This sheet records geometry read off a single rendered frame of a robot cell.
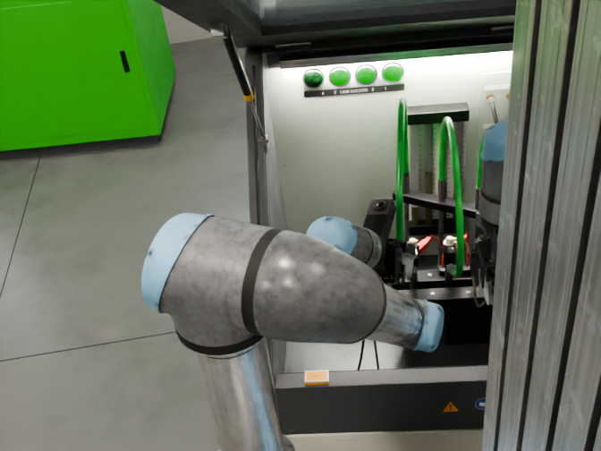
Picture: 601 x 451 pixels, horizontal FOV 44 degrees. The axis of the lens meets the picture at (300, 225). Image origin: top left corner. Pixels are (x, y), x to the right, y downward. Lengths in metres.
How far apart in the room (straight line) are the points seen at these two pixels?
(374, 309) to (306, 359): 1.00
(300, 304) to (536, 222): 0.31
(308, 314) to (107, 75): 3.48
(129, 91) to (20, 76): 0.57
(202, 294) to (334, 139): 1.08
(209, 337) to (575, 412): 0.43
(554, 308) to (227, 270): 0.37
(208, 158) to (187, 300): 3.36
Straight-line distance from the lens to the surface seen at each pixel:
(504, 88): 1.78
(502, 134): 1.12
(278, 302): 0.73
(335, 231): 1.13
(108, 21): 4.02
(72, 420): 2.96
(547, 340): 0.52
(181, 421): 2.81
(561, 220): 0.46
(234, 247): 0.76
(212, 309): 0.77
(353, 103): 1.76
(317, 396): 1.60
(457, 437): 1.72
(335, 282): 0.75
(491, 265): 1.22
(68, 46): 4.12
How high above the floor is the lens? 2.15
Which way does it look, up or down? 38 degrees down
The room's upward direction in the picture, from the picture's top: 7 degrees counter-clockwise
